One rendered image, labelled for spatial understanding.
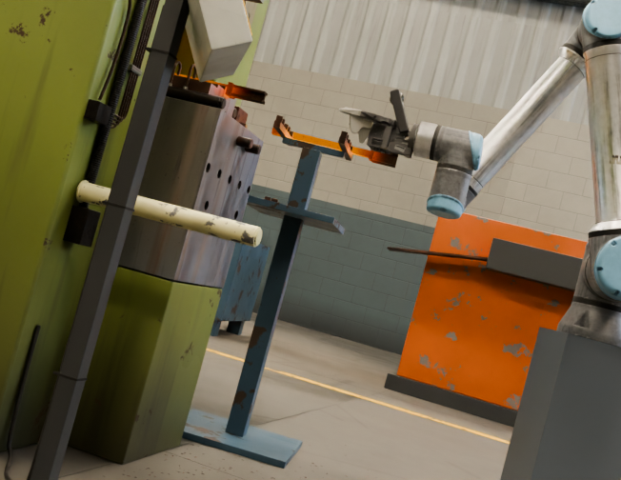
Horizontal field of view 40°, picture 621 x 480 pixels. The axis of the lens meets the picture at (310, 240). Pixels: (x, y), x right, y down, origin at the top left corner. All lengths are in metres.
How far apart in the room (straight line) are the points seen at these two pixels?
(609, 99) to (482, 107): 7.93
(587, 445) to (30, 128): 1.52
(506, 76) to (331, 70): 2.07
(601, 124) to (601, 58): 0.16
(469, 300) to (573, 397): 3.50
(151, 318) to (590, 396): 1.10
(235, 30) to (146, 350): 0.89
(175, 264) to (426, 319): 3.71
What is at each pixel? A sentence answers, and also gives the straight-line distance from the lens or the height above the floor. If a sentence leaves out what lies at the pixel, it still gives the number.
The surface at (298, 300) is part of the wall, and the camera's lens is 10.15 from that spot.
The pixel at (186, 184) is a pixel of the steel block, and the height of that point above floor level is 0.71.
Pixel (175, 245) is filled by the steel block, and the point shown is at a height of 0.56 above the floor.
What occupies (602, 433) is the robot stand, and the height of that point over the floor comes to 0.38.
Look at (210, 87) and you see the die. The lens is 2.24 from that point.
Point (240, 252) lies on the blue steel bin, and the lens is 5.99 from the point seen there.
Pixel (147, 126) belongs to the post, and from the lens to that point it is 1.74.
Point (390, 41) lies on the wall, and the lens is 10.50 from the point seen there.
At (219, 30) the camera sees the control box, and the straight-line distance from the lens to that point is 1.63.
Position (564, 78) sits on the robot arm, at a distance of 2.35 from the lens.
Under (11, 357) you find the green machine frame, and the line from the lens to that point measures 2.01.
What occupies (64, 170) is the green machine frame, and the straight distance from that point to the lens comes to 1.99.
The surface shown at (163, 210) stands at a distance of 1.92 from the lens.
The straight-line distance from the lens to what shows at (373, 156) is 2.91.
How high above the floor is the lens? 0.56
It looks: 3 degrees up
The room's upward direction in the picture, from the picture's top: 15 degrees clockwise
